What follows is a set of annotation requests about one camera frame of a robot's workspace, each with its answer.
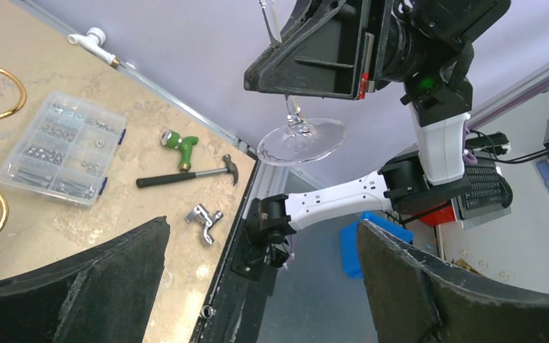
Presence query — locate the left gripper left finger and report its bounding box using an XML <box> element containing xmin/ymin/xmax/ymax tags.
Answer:
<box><xmin>0</xmin><ymin>217</ymin><xmax>170</xmax><ymax>342</ymax></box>

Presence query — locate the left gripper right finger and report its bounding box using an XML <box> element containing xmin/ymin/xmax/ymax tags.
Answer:
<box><xmin>357</xmin><ymin>220</ymin><xmax>549</xmax><ymax>342</ymax></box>

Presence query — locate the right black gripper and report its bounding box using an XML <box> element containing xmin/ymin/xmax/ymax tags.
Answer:
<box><xmin>243</xmin><ymin>0</ymin><xmax>475</xmax><ymax>100</ymax></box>

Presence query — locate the clear wine glass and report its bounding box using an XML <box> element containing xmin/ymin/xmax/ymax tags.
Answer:
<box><xmin>256</xmin><ymin>0</ymin><xmax>348</xmax><ymax>166</ymax></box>

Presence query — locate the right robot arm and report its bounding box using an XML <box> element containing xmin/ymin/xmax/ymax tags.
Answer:
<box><xmin>244</xmin><ymin>1</ymin><xmax>510</xmax><ymax>261</ymax></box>

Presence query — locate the blue plastic bin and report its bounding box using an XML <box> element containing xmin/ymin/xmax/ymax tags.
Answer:
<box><xmin>340</xmin><ymin>212</ymin><xmax>414</xmax><ymax>279</ymax></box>

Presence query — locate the red plastic bin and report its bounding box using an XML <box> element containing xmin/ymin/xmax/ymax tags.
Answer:
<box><xmin>418</xmin><ymin>201</ymin><xmax>458</xmax><ymax>227</ymax></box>

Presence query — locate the chrome faucet tap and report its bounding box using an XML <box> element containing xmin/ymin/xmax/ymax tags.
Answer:
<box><xmin>184</xmin><ymin>204</ymin><xmax>224</xmax><ymax>246</ymax></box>

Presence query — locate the black computer keyboard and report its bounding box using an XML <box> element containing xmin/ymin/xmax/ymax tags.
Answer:
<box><xmin>457</xmin><ymin>158</ymin><xmax>514</xmax><ymax>219</ymax></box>

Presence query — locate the clear plastic screw box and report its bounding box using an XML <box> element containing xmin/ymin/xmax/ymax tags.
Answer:
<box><xmin>0</xmin><ymin>91</ymin><xmax>127</xmax><ymax>207</ymax></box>

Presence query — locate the green faucet valve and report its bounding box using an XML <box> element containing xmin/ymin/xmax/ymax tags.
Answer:
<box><xmin>160</xmin><ymin>129</ymin><xmax>199</xmax><ymax>173</ymax></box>

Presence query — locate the white pipe tee fitting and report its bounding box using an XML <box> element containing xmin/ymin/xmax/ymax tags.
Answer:
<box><xmin>67</xmin><ymin>27</ymin><xmax>120</xmax><ymax>69</ymax></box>

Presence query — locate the black table front rail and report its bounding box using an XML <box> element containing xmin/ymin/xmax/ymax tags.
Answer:
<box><xmin>189</xmin><ymin>162</ymin><xmax>289</xmax><ymax>342</ymax></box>

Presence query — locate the black handled hammer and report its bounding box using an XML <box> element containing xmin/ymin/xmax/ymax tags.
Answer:
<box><xmin>136</xmin><ymin>154</ymin><xmax>239</xmax><ymax>189</ymax></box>

